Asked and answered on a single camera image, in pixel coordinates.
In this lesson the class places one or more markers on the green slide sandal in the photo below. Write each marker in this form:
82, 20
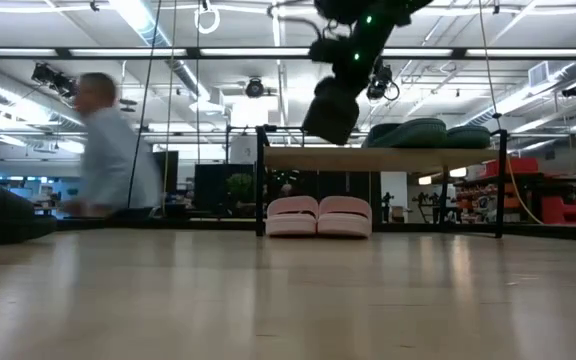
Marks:
413, 134
469, 137

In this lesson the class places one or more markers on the pink slide sandal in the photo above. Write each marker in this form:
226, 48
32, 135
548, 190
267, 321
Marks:
344, 220
292, 220

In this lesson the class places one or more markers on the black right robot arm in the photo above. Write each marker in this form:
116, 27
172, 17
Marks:
393, 10

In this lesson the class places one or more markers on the small green potted plant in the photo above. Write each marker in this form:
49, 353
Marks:
239, 187

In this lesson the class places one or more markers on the black overhead rig crossbar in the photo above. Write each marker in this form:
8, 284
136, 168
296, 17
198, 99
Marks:
168, 51

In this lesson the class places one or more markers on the black partition panels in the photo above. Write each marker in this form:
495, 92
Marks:
213, 187

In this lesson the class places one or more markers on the black monitor screen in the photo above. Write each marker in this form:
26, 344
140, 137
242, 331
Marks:
170, 172

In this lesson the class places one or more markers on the red storage bins rack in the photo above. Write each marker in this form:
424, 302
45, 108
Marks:
563, 210

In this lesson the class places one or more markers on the person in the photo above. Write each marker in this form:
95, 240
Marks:
113, 155

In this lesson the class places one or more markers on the wooden shelf black metal frame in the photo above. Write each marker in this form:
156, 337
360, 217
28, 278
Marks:
368, 159

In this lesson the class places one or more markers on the round black ceiling camera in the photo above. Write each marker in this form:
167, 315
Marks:
254, 88

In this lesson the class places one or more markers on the black ceiling camera pair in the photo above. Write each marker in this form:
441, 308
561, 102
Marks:
58, 80

